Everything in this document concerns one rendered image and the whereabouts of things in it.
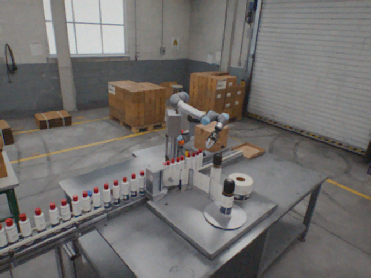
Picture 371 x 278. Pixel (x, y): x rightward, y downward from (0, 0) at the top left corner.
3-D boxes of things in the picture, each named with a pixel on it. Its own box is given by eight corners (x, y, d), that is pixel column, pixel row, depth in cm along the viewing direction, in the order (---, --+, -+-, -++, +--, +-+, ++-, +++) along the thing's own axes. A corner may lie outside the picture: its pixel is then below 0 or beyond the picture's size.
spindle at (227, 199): (226, 219, 187) (231, 185, 176) (216, 213, 193) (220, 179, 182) (233, 214, 193) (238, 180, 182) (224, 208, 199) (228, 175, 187)
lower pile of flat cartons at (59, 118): (40, 130, 549) (38, 120, 540) (35, 122, 588) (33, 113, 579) (72, 125, 585) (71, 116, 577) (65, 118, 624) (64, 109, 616)
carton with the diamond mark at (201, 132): (207, 154, 291) (209, 132, 281) (193, 146, 308) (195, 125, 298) (226, 148, 309) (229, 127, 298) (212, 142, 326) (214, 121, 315)
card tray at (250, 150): (249, 159, 292) (250, 155, 290) (231, 150, 309) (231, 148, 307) (264, 151, 311) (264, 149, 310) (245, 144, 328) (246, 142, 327)
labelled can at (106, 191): (106, 211, 190) (104, 187, 182) (102, 207, 193) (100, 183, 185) (112, 208, 193) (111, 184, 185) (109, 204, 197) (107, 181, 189)
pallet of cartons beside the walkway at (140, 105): (166, 127, 608) (167, 88, 574) (134, 134, 556) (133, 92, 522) (138, 113, 690) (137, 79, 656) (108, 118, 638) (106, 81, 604)
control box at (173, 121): (168, 137, 218) (168, 115, 211) (166, 129, 234) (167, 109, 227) (180, 137, 220) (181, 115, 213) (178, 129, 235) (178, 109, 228)
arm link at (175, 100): (166, 94, 246) (209, 118, 229) (173, 92, 255) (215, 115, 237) (163, 105, 253) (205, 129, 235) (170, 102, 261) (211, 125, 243)
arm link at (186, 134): (175, 144, 277) (170, 93, 257) (183, 139, 288) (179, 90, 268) (184, 146, 271) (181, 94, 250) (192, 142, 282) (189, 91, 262)
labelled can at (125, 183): (124, 203, 199) (123, 180, 192) (121, 199, 203) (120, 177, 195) (130, 200, 203) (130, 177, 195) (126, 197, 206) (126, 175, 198)
